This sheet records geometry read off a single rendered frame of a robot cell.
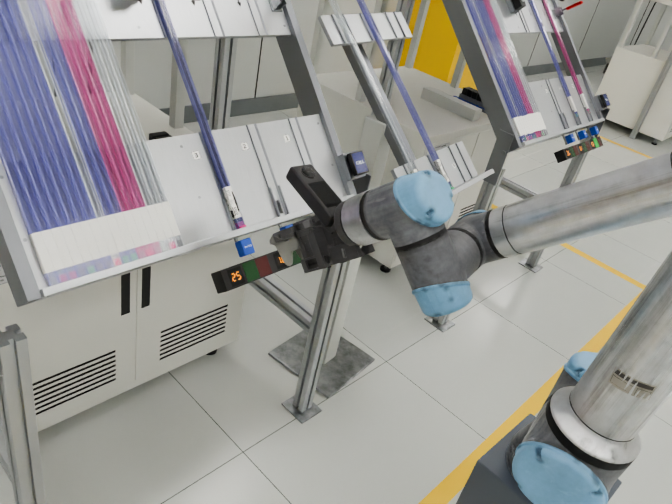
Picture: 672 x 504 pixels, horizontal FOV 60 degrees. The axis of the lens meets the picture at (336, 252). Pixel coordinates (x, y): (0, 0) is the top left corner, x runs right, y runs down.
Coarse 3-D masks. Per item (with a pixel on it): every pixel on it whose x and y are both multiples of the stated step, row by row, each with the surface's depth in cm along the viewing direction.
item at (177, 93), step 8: (184, 40) 153; (128, 48) 172; (184, 48) 154; (128, 56) 173; (184, 56) 156; (128, 64) 175; (176, 64) 156; (128, 72) 176; (176, 72) 157; (128, 80) 177; (176, 80) 158; (128, 88) 179; (176, 88) 159; (184, 88) 161; (176, 96) 160; (184, 96) 162; (176, 104) 161; (184, 104) 163; (176, 112) 163; (176, 120) 164; (176, 128) 165
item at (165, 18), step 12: (156, 0) 105; (168, 12) 106; (168, 24) 105; (168, 36) 105; (180, 48) 106; (180, 60) 105; (180, 72) 106; (192, 84) 106; (192, 96) 105; (204, 120) 106; (204, 132) 106; (216, 156) 106; (216, 168) 106; (228, 180) 107
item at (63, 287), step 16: (256, 224) 108; (272, 224) 110; (208, 240) 101; (224, 240) 104; (160, 256) 94; (176, 256) 101; (96, 272) 87; (112, 272) 89; (48, 288) 82; (64, 288) 84
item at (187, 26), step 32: (96, 0) 98; (128, 0) 102; (192, 0) 111; (224, 0) 116; (256, 0) 121; (128, 32) 101; (160, 32) 105; (192, 32) 110; (224, 32) 115; (256, 32) 120; (288, 32) 126
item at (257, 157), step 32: (256, 128) 115; (288, 128) 121; (320, 128) 127; (160, 160) 100; (192, 160) 104; (224, 160) 109; (256, 160) 114; (288, 160) 119; (320, 160) 125; (192, 192) 103; (256, 192) 112; (288, 192) 117; (192, 224) 102; (224, 224) 106; (32, 256) 84
